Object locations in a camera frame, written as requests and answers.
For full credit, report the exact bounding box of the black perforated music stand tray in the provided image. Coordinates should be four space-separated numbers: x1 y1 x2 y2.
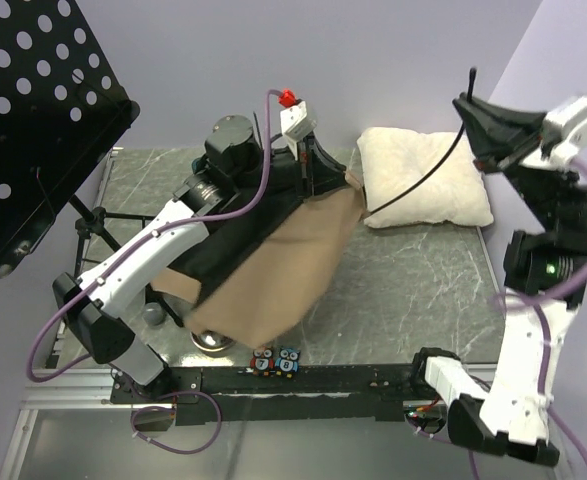
0 1 139 278

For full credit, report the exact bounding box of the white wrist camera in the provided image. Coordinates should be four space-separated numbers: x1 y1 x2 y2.
279 100 317 155
541 95 587 170

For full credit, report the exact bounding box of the tan and black pet tent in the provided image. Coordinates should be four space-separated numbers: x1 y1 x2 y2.
151 166 364 348

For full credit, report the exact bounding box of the blue owl tag eight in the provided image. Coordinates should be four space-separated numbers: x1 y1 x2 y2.
275 347 301 378

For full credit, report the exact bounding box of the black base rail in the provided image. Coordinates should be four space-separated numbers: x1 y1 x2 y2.
110 364 436 426

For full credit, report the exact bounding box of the black tripod stand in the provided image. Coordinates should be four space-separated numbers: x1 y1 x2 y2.
69 195 184 328

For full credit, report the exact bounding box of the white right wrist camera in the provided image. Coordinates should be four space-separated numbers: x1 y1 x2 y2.
541 95 587 170

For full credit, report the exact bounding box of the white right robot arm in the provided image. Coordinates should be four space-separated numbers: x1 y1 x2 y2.
409 93 587 467

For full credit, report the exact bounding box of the steel pet bowl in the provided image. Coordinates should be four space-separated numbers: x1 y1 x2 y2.
190 330 236 358

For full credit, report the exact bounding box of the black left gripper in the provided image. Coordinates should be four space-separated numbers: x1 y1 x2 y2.
232 129 358 203

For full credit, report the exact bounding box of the red owl tag seven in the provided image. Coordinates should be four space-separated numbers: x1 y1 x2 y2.
249 347 274 377

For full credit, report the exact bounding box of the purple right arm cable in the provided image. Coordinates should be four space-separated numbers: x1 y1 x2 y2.
412 158 587 480

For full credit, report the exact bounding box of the white fluffy pillow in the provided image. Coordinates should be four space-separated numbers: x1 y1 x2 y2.
357 127 494 229

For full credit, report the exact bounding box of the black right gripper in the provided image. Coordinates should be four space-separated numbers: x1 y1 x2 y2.
450 90 570 228

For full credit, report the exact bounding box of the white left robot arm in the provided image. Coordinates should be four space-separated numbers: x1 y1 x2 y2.
53 107 347 402

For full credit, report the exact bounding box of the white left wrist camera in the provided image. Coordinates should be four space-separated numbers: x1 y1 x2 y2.
279 100 317 155

